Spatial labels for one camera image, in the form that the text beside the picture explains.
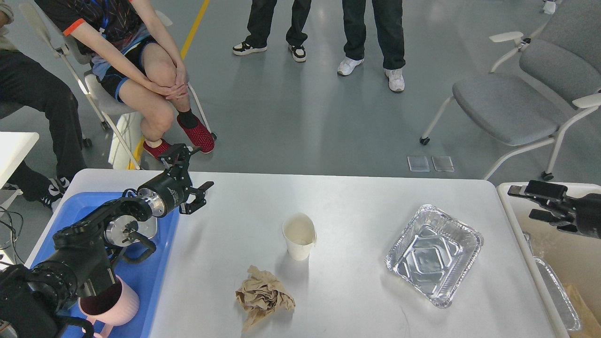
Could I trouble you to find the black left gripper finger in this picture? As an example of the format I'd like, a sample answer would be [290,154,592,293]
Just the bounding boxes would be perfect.
[179,181,215,215]
[159,144,201,175]

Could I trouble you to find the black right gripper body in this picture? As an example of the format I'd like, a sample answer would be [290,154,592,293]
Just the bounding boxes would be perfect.
[572,194,601,239]

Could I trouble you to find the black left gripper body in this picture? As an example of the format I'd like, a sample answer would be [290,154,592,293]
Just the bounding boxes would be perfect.
[137,171,193,217]

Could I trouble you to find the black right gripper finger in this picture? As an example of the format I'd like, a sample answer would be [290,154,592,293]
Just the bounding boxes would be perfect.
[507,180,574,207]
[529,209,577,233]

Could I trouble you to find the brown paper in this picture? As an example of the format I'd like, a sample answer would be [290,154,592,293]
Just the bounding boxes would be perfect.
[563,283,601,338]
[235,265,296,332]

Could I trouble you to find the white paper cup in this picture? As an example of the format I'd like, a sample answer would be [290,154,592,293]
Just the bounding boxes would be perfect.
[282,213,317,261]

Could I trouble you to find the pink ribbed mug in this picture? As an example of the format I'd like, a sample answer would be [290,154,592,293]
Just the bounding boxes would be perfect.
[78,276,139,338]

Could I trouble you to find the aluminium foil tray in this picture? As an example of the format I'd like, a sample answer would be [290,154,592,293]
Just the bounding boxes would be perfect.
[384,205,484,308]

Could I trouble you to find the stainless steel rectangular container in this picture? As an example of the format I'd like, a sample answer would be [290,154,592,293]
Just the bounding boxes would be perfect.
[137,216,158,239]

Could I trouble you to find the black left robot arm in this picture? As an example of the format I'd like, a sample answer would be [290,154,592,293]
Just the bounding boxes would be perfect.
[0,144,213,338]

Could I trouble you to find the white plastic bin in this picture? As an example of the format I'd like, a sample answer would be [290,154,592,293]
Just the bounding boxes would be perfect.
[497,183,601,321]

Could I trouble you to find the blue plastic tray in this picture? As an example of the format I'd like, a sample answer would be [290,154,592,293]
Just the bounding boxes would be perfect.
[26,192,180,338]

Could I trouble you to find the foil tray inside bin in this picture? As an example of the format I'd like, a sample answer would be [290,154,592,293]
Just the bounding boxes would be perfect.
[523,231,583,332]

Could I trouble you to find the brown paper inside bin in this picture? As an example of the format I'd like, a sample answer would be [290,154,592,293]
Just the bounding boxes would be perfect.
[563,283,601,338]

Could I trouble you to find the seated person black shirt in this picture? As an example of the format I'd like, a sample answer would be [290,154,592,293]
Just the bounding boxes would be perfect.
[34,0,216,162]

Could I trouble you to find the grey office chair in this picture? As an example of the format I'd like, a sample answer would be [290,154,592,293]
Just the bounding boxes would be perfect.
[419,0,601,181]

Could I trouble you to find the white side table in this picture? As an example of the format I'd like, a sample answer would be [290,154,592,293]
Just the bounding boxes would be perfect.
[0,132,39,188]

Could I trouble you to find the standing person black white sneakers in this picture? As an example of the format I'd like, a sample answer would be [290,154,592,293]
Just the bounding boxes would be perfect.
[231,0,312,63]

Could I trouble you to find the person in black trousers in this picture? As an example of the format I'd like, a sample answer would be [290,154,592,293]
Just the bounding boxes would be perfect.
[0,1,87,210]

